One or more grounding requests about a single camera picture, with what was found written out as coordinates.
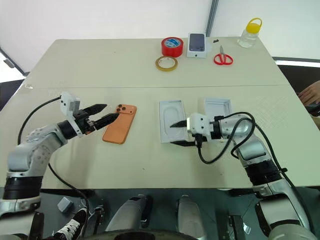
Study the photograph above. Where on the small grey box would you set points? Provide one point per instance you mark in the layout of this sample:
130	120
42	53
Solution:
65	204

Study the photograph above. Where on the red tape roll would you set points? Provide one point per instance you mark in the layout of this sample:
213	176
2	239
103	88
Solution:
172	48

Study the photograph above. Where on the black and white sneaker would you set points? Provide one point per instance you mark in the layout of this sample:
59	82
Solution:
72	223

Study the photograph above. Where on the clear bottle with yellow lid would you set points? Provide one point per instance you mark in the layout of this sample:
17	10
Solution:
247	37

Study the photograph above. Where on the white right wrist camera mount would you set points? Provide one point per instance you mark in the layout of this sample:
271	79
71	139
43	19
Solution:
200	123

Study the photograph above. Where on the clear yellowish tape roll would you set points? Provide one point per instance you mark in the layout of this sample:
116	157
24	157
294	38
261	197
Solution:
160	66

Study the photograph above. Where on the white phone box lid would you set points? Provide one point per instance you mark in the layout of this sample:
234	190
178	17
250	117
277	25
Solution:
217	106

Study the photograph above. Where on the grey rounded robot leg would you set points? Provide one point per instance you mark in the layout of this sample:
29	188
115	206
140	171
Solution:
188	217
125	215

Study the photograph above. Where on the white phone box base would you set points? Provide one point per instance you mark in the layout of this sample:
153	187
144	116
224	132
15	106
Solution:
172	112

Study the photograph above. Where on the white box with purple phone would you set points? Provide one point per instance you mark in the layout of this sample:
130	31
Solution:
197	42

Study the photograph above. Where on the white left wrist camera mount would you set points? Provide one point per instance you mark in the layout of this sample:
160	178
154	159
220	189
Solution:
66	102

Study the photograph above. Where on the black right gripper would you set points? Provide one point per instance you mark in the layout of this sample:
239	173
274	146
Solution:
205	140

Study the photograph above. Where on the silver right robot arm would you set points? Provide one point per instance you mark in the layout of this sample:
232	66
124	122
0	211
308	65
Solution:
252	147

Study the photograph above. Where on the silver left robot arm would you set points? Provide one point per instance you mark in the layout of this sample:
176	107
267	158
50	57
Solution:
30	150

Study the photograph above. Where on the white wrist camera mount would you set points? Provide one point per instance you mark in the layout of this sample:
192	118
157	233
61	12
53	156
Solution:
66	102
200	123

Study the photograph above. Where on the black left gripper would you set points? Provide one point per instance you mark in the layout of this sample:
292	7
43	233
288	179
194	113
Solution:
83	125

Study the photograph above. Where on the person's bare hand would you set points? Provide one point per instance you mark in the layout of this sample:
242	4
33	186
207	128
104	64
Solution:
312	93

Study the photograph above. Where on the grey vertical post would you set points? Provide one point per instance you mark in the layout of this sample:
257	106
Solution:
212	17

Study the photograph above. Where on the orange smartphone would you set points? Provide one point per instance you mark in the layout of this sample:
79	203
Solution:
120	125

